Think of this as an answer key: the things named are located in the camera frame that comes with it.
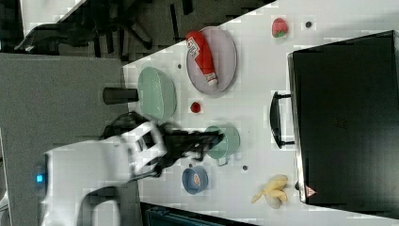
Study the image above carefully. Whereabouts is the green perforated colander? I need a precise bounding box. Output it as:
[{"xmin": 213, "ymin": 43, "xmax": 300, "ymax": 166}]
[{"xmin": 137, "ymin": 67, "xmax": 177, "ymax": 121}]

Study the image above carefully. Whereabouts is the green metal mug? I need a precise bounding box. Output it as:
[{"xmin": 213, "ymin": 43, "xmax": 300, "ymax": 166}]
[{"xmin": 206, "ymin": 123, "xmax": 240, "ymax": 167}]

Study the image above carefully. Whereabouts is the pink strawberry toy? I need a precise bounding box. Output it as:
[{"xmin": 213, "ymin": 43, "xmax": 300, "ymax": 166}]
[{"xmin": 272, "ymin": 18, "xmax": 289, "ymax": 38}]

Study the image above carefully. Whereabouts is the red plush ketchup bottle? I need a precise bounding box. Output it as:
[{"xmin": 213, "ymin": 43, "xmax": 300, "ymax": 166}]
[{"xmin": 185, "ymin": 31, "xmax": 218, "ymax": 87}]

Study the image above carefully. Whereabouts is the black toaster oven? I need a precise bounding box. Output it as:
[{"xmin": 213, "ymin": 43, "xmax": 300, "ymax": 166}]
[{"xmin": 286, "ymin": 30, "xmax": 399, "ymax": 218}]

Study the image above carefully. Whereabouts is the blue bowl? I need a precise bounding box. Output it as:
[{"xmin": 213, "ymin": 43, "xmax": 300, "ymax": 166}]
[{"xmin": 182, "ymin": 166, "xmax": 209, "ymax": 195}]

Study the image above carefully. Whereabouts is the orange slice toy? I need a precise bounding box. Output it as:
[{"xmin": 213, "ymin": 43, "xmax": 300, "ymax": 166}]
[{"xmin": 193, "ymin": 174, "xmax": 201, "ymax": 186}]

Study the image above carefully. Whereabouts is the black cylindrical cup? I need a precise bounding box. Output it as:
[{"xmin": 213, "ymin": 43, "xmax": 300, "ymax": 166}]
[{"xmin": 103, "ymin": 88, "xmax": 139, "ymax": 105}]

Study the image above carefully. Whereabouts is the grey round plate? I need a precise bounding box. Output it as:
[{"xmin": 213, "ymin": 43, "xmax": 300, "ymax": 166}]
[{"xmin": 186, "ymin": 26, "xmax": 237, "ymax": 96}]

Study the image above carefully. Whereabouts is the yellow plush banana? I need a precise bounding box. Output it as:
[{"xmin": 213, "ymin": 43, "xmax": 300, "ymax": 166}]
[{"xmin": 251, "ymin": 174, "xmax": 288, "ymax": 209}]

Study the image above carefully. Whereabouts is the small red strawberry toy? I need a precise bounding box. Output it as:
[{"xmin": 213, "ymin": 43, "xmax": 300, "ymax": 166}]
[{"xmin": 190, "ymin": 102, "xmax": 201, "ymax": 113}]

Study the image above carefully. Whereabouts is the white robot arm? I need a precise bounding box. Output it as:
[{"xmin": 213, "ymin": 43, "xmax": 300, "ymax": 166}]
[{"xmin": 35, "ymin": 121, "xmax": 224, "ymax": 226}]

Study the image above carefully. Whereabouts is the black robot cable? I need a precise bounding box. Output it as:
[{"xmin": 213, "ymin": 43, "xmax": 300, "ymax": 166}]
[{"xmin": 99, "ymin": 111, "xmax": 152, "ymax": 140}]

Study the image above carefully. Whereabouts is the blue metal frame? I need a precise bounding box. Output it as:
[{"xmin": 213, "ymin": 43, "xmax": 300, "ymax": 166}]
[{"xmin": 140, "ymin": 202, "xmax": 256, "ymax": 226}]

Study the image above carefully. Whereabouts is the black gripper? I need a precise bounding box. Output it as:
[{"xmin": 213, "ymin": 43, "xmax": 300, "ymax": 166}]
[{"xmin": 158, "ymin": 123, "xmax": 224, "ymax": 167}]

